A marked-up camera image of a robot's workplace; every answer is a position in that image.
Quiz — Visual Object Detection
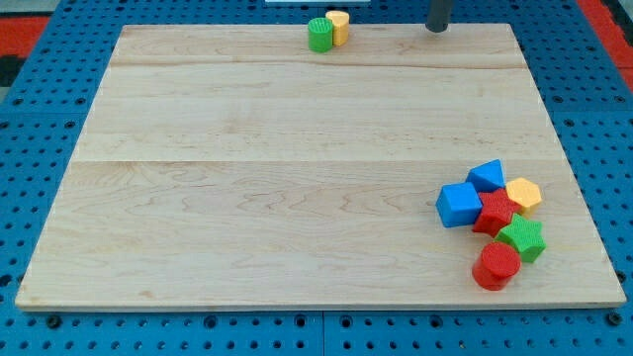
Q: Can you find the blue cube block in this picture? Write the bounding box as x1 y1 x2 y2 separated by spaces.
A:
435 182 483 227

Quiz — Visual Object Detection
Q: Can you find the yellow hexagon block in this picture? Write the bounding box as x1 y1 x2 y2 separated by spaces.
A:
505 177 543 218

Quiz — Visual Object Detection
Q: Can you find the light wooden board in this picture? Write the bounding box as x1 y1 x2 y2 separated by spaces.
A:
15 24 626 312

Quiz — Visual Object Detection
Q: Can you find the blue triangle block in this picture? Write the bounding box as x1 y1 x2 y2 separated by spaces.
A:
466 159 505 193

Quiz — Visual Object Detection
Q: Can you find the red star block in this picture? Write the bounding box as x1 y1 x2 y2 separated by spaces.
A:
472 188 520 237

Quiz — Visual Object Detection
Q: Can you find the green circle block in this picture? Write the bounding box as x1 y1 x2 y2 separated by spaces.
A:
308 17 333 52

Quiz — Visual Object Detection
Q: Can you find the green star block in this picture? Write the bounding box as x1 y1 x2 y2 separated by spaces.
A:
495 214 547 263

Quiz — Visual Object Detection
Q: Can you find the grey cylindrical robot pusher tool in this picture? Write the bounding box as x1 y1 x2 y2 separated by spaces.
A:
425 0 454 33

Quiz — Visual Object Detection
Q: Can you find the yellow heart block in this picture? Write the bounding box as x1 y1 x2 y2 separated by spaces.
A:
325 10 350 46

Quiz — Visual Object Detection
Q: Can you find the red cylinder block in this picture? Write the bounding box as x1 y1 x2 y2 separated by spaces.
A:
472 242 521 291

